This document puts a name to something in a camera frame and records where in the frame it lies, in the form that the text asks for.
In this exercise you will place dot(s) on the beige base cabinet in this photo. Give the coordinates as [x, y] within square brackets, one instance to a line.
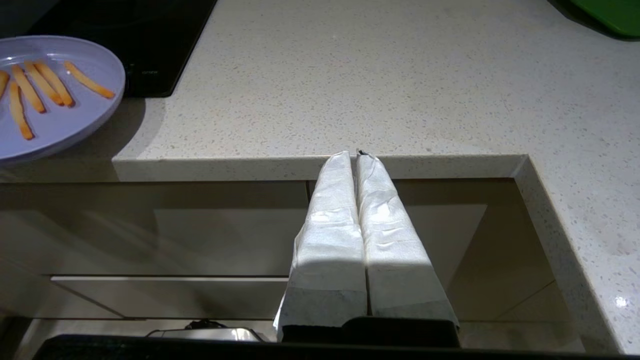
[150, 230]

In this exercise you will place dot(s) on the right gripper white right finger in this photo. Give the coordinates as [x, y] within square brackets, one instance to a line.
[395, 260]

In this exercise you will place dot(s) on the orange french fry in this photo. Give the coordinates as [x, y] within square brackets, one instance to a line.
[42, 82]
[20, 112]
[28, 90]
[55, 83]
[90, 80]
[3, 85]

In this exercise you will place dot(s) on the lilac round plate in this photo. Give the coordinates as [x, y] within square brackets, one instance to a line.
[75, 125]

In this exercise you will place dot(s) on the silver metal electronics box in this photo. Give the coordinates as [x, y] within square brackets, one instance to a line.
[225, 334]

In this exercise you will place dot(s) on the green plastic tray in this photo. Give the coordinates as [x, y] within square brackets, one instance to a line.
[615, 15]

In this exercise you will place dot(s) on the black induction cooktop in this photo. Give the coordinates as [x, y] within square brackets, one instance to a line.
[165, 30]

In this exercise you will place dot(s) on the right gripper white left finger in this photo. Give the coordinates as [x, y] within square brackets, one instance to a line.
[330, 250]

